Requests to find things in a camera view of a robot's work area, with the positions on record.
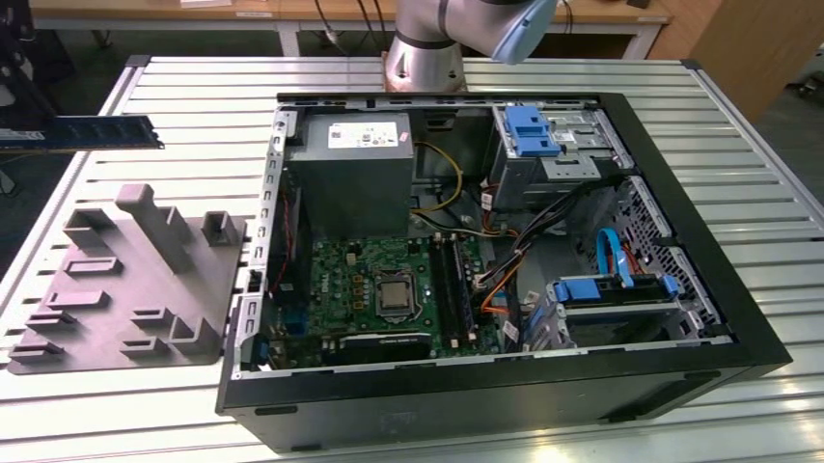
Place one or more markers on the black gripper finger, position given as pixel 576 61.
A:
pixel 39 96

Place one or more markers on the RAM stick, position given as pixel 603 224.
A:
pixel 465 289
pixel 110 132

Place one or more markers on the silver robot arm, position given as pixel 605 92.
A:
pixel 421 53

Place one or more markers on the black RAM slot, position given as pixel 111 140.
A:
pixel 437 289

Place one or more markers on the grey parts rack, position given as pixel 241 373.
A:
pixel 110 299

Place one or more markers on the grey power supply unit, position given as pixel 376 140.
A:
pixel 354 193

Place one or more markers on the green motherboard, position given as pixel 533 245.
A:
pixel 334 289

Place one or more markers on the silver CPU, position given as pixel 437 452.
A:
pixel 396 294

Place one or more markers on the CPU socket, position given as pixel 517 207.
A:
pixel 373 316

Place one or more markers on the black graphics card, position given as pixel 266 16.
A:
pixel 386 348

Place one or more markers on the metal drive cage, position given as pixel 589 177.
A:
pixel 567 171

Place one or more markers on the wooden desk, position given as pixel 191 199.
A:
pixel 612 20

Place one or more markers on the black PC case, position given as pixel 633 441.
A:
pixel 450 415

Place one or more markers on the hard disk in blue carrier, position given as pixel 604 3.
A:
pixel 580 291

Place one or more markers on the metal disk bay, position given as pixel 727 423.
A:
pixel 644 312

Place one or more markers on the wooden cabinet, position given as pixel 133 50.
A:
pixel 740 48

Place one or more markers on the office chair base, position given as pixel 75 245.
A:
pixel 812 87

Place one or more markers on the blue drive bracket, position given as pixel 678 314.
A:
pixel 528 135

